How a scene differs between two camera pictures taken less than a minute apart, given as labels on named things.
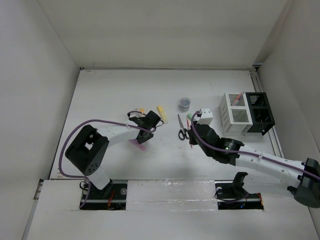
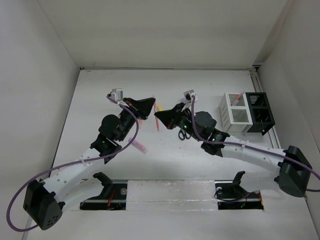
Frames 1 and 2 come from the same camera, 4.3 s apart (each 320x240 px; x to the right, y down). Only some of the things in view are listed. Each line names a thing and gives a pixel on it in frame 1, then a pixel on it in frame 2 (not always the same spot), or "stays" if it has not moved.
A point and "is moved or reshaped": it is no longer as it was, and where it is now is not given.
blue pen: [237, 101] stays
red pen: [188, 127] is moved or reshaped
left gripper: [140, 140] → [142, 109]
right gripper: [192, 140] → [170, 117]
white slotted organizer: [235, 113] stays
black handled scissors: [183, 132] stays
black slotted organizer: [262, 115] stays
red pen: [238, 96] stays
